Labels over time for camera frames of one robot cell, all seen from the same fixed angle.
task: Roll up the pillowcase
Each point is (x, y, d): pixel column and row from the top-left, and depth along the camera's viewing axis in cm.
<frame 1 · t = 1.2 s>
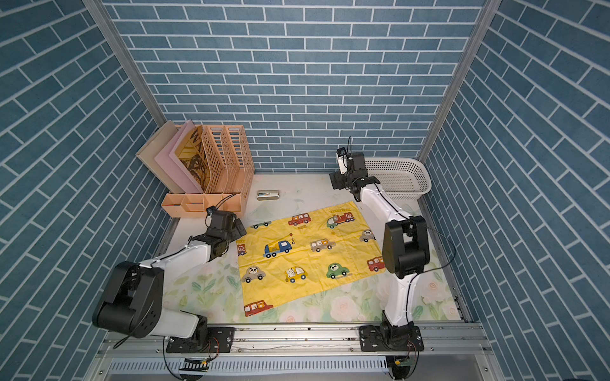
left hand: (235, 227, 93), fingers open
right hand: (345, 172, 96), fingers open
yellow car print pillowcase: (291, 256, 93), on the table
white plastic mesh basket: (405, 178, 122), on the table
grey white stapler: (268, 195, 111), point 3 cm above the table
pink folder board: (171, 167, 93), point 24 cm above the table
yellow brown patterned book: (193, 156, 101), point 21 cm above the table

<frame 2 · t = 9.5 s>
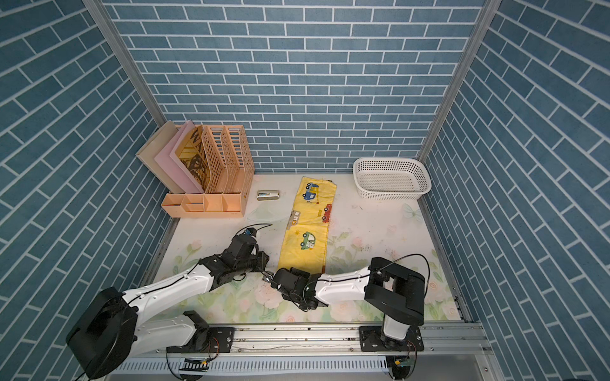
left hand: (272, 259, 86), fingers open
right hand: (291, 279, 86), fingers open
yellow car print pillowcase: (305, 242, 98), on the table
the other named things where they were.

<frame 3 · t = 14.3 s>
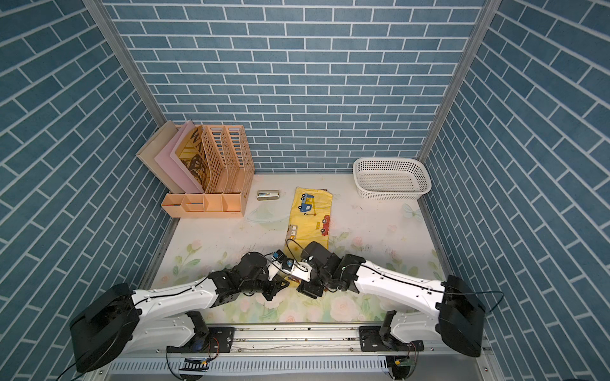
left hand: (291, 287, 80), fingers closed
right hand: (302, 279, 77), fingers open
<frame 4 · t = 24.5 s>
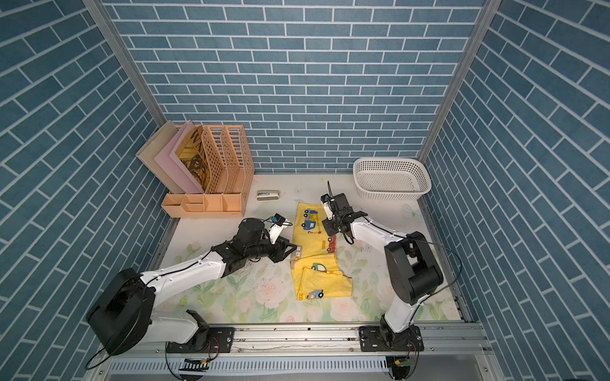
left hand: (297, 246, 82), fingers open
right hand: (332, 222, 95), fingers closed
yellow car print pillowcase: (316, 269, 91), on the table
the other named things where they were.

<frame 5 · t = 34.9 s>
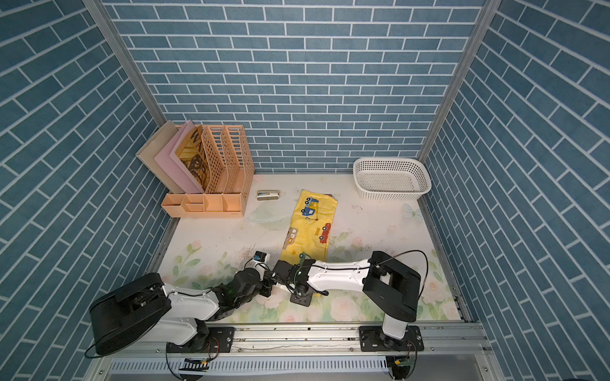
left hand: (281, 278, 87), fingers closed
right hand: (303, 291, 85), fingers closed
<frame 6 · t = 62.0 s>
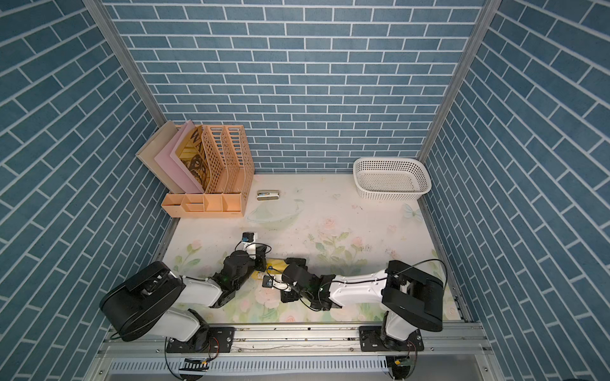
left hand: (271, 248, 89), fingers closed
right hand: (285, 272, 83), fingers open
